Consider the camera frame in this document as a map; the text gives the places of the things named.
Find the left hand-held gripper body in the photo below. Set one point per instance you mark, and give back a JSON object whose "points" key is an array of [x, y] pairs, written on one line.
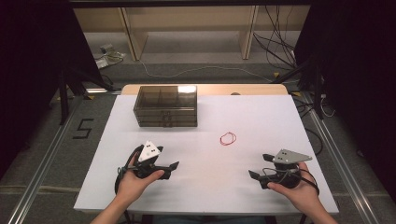
{"points": [[146, 169]]}

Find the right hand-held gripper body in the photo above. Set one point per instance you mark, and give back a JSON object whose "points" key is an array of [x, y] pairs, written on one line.
{"points": [[286, 179]]}

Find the smoky clear drawer box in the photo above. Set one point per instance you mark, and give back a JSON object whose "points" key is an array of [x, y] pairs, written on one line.
{"points": [[165, 99]]}

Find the red rubber band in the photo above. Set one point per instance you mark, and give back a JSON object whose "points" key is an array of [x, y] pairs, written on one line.
{"points": [[220, 138]]}

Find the person's left hand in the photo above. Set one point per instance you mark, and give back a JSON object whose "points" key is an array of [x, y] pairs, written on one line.
{"points": [[134, 186]]}

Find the person's right hand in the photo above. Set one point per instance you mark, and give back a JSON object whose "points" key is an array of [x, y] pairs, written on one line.
{"points": [[300, 196]]}

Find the white table board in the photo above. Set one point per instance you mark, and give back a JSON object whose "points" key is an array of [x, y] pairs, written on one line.
{"points": [[202, 180]]}

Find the black metal stand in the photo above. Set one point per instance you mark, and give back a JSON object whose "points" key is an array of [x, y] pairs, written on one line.
{"points": [[317, 93]]}

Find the white power adapter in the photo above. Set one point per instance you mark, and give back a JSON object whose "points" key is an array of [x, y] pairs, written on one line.
{"points": [[102, 63]]}

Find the black tripod stand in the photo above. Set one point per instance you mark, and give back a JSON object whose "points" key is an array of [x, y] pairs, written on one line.
{"points": [[63, 99]]}

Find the grey power adapter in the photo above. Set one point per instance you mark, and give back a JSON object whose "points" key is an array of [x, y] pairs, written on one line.
{"points": [[106, 48]]}

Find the light wooden shelf unit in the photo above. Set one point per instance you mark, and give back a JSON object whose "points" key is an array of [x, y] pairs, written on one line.
{"points": [[134, 37]]}

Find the black curtain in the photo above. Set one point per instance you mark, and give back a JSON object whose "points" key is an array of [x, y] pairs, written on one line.
{"points": [[358, 77], [31, 62]]}

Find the black metal bar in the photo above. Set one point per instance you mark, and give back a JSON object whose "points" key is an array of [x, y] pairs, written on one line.
{"points": [[186, 3]]}

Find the aluminium floor rail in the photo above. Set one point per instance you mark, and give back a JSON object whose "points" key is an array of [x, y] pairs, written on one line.
{"points": [[342, 168], [40, 177]]}

